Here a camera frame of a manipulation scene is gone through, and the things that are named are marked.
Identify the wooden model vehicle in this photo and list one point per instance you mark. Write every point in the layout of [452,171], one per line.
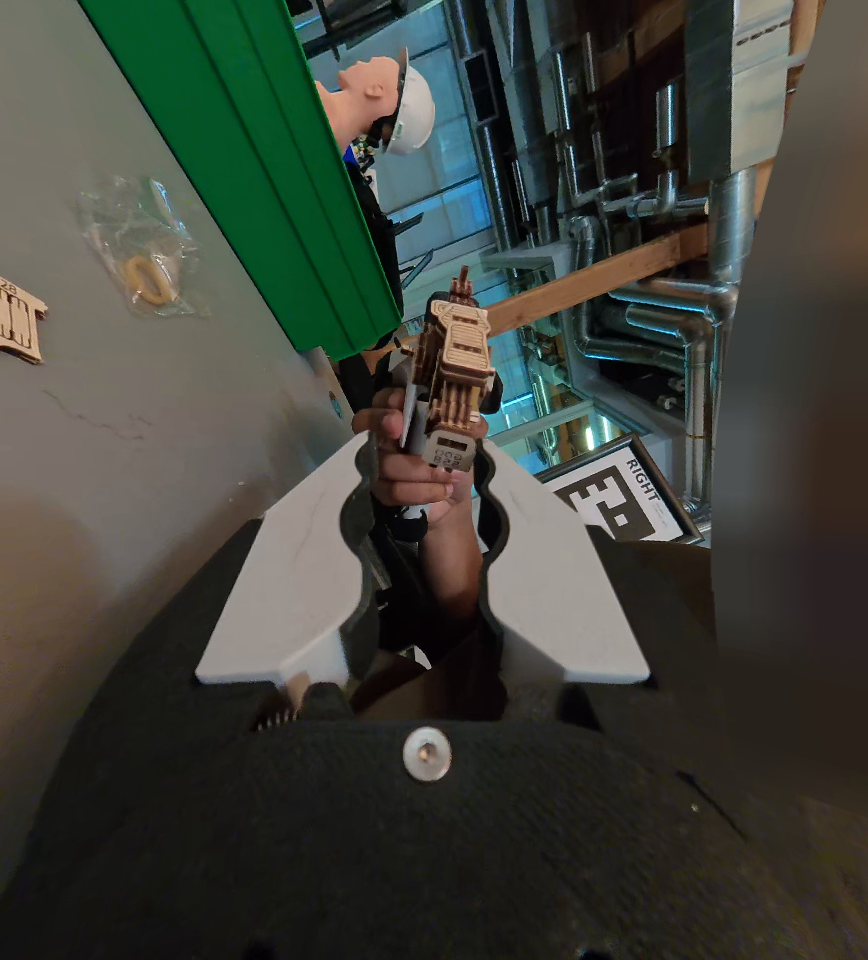
[464,352]

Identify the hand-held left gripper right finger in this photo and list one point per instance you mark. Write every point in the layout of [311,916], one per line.
[554,592]

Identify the framed marker poster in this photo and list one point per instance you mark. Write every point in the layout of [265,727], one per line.
[621,495]

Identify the person's brown shirt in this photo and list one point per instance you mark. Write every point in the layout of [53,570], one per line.
[674,577]

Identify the cluster of metal ceiling pipes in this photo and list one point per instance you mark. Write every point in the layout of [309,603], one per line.
[726,225]

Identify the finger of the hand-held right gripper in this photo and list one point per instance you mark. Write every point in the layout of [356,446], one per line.
[413,420]

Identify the tan rubber band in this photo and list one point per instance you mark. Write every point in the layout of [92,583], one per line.
[137,274]

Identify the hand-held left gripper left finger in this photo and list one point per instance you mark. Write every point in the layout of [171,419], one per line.
[284,585]

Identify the wooden ceiling beam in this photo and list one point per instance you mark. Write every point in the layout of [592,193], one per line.
[591,281]

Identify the person's right hand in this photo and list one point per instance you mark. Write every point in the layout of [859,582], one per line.
[407,480]

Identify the person's right forearm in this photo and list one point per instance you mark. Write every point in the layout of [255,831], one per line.
[452,585]

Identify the clear plastic bag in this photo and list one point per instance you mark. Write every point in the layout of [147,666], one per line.
[133,225]

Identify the mannequin head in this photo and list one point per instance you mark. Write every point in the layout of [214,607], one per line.
[359,97]

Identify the green plastic bin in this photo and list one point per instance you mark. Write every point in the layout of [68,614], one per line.
[253,150]

